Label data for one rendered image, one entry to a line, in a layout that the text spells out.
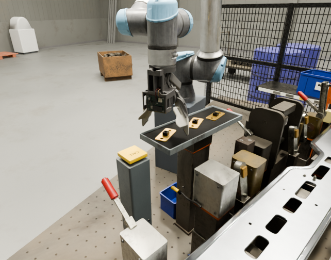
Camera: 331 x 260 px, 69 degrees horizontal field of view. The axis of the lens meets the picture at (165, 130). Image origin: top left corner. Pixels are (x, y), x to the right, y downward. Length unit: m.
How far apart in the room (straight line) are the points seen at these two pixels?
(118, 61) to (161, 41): 5.24
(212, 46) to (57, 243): 1.01
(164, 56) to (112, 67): 5.23
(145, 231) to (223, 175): 0.25
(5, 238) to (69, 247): 1.24
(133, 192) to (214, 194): 0.22
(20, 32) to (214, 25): 10.02
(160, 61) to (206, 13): 0.48
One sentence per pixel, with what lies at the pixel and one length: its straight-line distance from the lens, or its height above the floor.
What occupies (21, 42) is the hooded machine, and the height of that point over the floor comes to 0.43.
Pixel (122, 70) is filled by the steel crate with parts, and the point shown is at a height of 0.23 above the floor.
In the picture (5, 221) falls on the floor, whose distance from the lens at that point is 2.43.
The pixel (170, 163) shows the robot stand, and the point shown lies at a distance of 1.34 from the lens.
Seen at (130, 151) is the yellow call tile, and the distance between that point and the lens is 0.68.
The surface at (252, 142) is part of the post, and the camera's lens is 0.89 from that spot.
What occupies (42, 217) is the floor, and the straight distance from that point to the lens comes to 2.32.
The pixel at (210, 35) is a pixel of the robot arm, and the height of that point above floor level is 1.42.
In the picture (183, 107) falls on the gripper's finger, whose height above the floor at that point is 1.26.
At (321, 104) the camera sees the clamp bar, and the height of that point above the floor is 1.11.
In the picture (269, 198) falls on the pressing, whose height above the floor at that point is 1.00.
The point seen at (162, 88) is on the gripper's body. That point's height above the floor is 1.33.
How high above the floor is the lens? 1.51
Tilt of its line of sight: 26 degrees down
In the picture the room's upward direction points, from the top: straight up
